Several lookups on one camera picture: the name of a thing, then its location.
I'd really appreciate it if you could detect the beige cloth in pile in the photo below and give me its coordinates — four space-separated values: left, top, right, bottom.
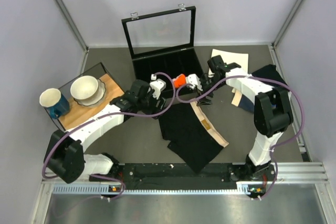
231 89 242 107

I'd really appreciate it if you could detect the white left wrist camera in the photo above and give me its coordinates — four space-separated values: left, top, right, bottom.
150 74 166 100

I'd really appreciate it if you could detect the black glass-lid storage box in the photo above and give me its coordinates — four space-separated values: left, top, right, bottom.
121 4 204 82

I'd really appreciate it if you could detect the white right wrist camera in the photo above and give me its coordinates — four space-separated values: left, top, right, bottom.
185 74 203 91

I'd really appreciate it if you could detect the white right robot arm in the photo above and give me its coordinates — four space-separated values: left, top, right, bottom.
196 56 293 181

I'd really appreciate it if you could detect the black underwear in pile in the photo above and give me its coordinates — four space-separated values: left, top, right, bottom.
252 64 287 85

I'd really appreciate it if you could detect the navy blue underwear in pile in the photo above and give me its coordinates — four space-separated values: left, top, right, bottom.
238 95 254 113

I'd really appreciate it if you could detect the white scalloped saucer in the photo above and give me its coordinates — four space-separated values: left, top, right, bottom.
73 79 107 108

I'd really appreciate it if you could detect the orange rolled underwear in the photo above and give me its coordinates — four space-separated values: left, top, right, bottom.
173 74 186 89

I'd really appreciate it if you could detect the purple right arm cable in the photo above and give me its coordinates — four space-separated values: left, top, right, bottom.
175 75 306 200

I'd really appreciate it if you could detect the blue mug white inside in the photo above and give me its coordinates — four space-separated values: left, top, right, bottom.
39 88 70 119

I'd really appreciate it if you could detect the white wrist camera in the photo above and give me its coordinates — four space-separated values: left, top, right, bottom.
150 74 166 100
185 74 203 91

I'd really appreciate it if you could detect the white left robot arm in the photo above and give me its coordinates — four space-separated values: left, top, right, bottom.
43 79 166 184

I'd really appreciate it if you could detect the white square plate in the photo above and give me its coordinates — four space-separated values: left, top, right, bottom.
211 49 249 72

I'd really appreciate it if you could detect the white ceramic bowl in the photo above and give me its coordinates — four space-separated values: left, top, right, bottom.
70 76 99 100

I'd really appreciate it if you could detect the wooden black-framed shelf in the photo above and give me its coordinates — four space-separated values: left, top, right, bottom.
49 62 124 131

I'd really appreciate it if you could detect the black underwear beige waistband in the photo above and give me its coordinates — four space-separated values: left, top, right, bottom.
159 102 229 174

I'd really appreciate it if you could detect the grey slotted cable duct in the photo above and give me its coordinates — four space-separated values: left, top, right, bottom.
52 184 257 196

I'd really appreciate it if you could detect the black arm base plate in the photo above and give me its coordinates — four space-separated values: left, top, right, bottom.
89 163 253 190

